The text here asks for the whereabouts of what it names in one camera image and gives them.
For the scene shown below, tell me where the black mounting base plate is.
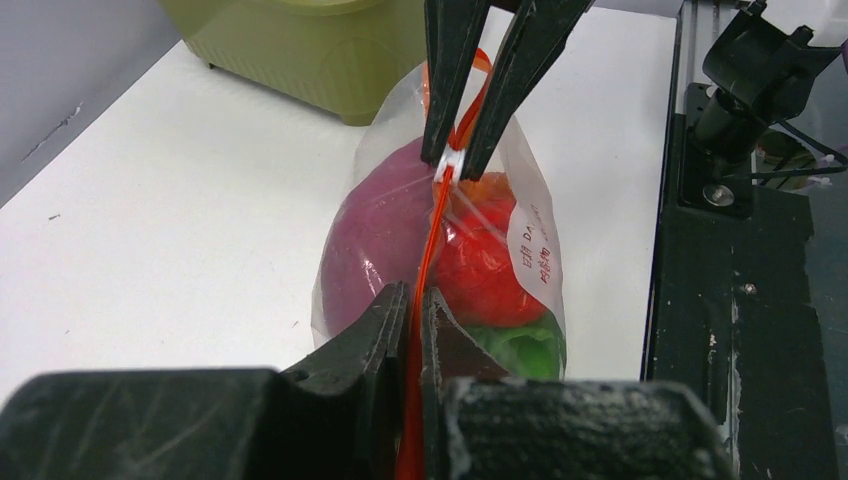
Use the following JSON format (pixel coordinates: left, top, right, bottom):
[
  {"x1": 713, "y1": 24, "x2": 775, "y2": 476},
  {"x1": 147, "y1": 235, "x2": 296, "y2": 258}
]
[{"x1": 642, "y1": 83, "x2": 839, "y2": 479}]

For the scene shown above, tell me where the green white lettuce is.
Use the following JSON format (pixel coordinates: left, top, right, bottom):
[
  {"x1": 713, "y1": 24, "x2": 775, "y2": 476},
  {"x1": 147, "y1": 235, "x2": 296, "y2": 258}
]
[{"x1": 465, "y1": 313, "x2": 567, "y2": 380}]

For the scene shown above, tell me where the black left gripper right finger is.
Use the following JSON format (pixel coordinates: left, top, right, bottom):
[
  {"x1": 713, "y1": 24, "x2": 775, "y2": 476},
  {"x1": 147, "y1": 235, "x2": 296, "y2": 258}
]
[{"x1": 421, "y1": 289, "x2": 732, "y2": 479}]

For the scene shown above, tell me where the olive green plastic bin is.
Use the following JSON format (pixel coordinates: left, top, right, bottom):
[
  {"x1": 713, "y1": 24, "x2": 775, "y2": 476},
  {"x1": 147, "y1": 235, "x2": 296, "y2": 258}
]
[{"x1": 160, "y1": 0, "x2": 426, "y2": 126}]

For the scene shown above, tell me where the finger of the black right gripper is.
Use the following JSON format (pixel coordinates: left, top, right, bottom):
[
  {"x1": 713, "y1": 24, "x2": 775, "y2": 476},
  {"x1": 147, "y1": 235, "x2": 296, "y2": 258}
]
[
  {"x1": 461, "y1": 0, "x2": 593, "y2": 180},
  {"x1": 421, "y1": 0, "x2": 489, "y2": 167}
]

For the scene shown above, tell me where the orange tangerine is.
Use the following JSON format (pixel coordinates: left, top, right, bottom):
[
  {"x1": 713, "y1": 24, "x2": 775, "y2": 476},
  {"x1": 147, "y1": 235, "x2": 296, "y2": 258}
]
[{"x1": 446, "y1": 172, "x2": 515, "y2": 215}]

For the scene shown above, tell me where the clear orange zip top bag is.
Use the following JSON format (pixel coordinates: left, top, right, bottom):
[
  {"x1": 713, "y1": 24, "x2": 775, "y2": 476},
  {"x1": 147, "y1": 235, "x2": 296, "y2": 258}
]
[{"x1": 304, "y1": 52, "x2": 566, "y2": 479}]

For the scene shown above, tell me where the red orange tomato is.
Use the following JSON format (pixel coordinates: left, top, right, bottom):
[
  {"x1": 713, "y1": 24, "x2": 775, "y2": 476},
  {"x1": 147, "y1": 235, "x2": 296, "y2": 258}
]
[{"x1": 432, "y1": 200, "x2": 547, "y2": 327}]

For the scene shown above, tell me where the purple sweet potato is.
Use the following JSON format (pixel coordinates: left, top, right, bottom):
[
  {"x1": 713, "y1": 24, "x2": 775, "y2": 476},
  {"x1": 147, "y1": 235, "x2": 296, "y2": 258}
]
[{"x1": 311, "y1": 138, "x2": 434, "y2": 339}]

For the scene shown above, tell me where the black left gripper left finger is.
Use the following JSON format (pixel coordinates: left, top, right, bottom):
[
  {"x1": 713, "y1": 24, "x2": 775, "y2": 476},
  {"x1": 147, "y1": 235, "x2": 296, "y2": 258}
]
[{"x1": 1, "y1": 283, "x2": 410, "y2": 479}]

